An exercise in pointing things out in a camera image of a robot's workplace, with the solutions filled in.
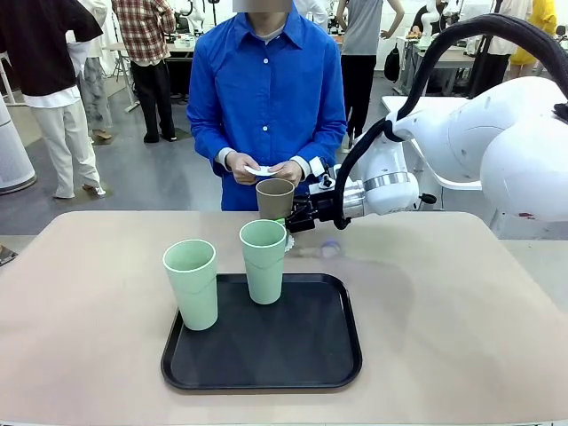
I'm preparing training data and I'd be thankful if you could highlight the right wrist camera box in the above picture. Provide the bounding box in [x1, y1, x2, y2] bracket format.
[309, 157, 339, 192]

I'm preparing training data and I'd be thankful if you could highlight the black stand pole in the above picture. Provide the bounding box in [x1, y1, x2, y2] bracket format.
[468, 0, 505, 99]

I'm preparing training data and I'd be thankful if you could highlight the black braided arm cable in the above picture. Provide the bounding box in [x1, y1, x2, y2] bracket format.
[333, 12, 568, 231]

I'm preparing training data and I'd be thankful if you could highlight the light green cup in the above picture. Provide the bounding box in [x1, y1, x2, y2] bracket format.
[162, 239, 219, 332]
[239, 218, 288, 306]

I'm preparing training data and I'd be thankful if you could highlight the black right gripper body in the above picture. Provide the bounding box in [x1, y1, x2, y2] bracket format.
[309, 189, 348, 224]

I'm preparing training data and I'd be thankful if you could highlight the person's right forearm blue sleeve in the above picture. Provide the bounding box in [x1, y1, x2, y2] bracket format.
[188, 119, 236, 178]

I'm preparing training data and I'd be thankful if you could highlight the person in grey patterned skirt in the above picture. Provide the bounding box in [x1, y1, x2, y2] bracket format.
[66, 0, 114, 142]

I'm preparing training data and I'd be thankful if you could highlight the person in black top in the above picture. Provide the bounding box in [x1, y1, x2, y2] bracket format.
[0, 0, 107, 200]

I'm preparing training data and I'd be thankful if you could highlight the brown cup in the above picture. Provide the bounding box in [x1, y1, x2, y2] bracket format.
[255, 177, 296, 221]

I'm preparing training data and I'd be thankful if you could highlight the black hanging bag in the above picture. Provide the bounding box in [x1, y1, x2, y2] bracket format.
[383, 43, 403, 83]

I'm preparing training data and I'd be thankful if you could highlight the person in white shirt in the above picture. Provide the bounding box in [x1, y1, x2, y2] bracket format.
[468, 0, 533, 97]

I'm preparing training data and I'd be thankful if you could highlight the black plastic tray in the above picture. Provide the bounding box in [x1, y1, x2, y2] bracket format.
[160, 272, 364, 392]

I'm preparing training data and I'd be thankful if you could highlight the person's left forearm blue sleeve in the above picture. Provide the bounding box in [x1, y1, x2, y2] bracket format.
[290, 119, 348, 184]

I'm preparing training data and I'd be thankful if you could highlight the grey workshop desk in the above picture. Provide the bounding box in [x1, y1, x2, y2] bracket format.
[397, 35, 478, 97]
[102, 42, 199, 112]

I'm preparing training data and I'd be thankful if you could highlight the person in blue shirt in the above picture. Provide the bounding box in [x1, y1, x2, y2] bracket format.
[185, 0, 348, 212]

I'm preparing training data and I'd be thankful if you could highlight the seated person in dark clothes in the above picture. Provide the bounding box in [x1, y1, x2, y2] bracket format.
[410, 0, 445, 36]

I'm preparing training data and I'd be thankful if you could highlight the person's right hand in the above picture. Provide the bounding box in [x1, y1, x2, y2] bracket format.
[229, 152, 261, 185]

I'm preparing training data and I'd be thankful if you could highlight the person's left hand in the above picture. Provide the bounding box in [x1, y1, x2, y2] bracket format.
[267, 159, 305, 186]

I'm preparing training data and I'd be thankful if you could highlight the person in plaid shirt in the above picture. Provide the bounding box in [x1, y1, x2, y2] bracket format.
[110, 0, 178, 144]

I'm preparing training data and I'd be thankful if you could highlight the white table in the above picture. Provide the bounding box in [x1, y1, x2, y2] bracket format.
[381, 95, 483, 192]

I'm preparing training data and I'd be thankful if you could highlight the person in grey shirt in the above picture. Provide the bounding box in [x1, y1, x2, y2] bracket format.
[339, 0, 405, 150]

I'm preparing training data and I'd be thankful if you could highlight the person in yellow coat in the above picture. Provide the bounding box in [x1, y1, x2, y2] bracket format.
[509, 0, 558, 67]

